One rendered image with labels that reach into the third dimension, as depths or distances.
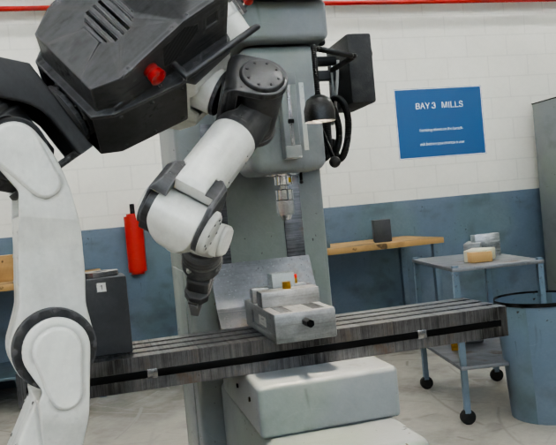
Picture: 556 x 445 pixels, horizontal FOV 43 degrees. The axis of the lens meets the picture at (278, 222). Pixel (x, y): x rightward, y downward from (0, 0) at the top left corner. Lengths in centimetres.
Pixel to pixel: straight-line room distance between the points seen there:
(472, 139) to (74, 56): 592
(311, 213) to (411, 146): 444
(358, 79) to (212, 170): 106
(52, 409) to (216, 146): 52
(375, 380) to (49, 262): 81
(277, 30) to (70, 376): 96
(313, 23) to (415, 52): 504
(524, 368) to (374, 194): 299
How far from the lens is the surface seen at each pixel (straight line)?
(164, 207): 117
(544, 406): 393
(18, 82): 129
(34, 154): 125
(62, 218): 126
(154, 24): 124
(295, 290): 177
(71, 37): 127
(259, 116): 129
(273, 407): 163
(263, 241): 221
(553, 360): 386
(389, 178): 653
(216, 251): 138
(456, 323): 191
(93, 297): 174
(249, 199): 220
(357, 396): 168
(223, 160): 120
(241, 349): 172
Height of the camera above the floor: 122
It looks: 1 degrees down
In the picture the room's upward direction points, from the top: 5 degrees counter-clockwise
